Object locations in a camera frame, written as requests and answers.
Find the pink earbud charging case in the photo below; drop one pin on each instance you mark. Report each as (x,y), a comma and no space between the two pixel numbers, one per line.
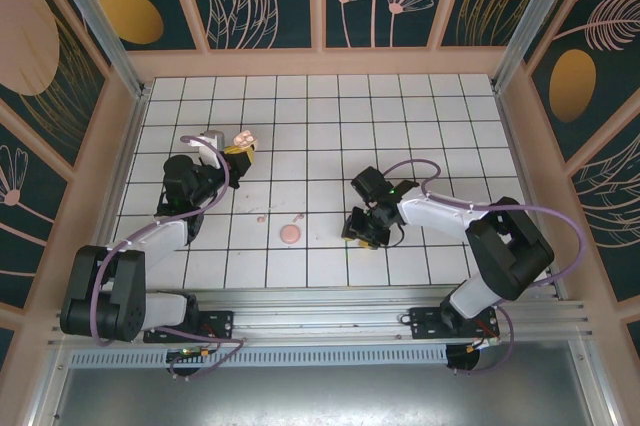
(245,138)

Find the grey metal sheet panel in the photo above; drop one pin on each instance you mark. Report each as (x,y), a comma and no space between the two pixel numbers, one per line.
(320,396)

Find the aluminium corner post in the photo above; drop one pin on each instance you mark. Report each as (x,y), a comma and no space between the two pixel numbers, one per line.
(535,16)
(95,21)

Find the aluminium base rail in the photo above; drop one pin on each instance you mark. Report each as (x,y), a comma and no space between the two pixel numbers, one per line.
(320,316)

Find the round pink charging case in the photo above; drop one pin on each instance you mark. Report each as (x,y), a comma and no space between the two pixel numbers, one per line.
(290,234)

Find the small green controller board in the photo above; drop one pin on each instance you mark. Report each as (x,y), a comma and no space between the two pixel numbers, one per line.
(192,352)

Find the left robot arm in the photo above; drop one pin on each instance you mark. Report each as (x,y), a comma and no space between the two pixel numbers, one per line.
(105,296)

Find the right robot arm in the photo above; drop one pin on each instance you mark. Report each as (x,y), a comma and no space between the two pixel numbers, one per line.
(510,251)

